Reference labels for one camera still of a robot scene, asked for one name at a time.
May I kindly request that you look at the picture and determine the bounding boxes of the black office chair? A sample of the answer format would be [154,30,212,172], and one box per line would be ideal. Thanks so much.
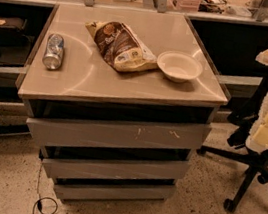
[188,0,268,214]

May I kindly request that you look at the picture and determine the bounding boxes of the black floor cable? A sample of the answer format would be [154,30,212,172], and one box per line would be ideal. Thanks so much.
[31,161,66,214]

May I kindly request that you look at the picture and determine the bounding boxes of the white paper bowl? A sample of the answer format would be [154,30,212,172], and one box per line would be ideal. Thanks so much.
[157,51,203,83]

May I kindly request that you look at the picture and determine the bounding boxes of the grey drawer cabinet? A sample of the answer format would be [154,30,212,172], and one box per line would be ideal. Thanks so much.
[0,0,243,214]

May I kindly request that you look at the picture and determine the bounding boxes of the grey drawer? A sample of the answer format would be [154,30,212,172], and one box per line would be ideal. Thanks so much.
[42,159,190,180]
[27,118,212,149]
[53,184,176,201]

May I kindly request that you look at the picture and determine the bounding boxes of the brown chip bag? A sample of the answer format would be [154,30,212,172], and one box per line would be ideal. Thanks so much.
[85,21,158,73]

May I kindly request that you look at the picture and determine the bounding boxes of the silver soda can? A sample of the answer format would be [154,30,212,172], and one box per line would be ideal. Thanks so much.
[42,33,64,70]

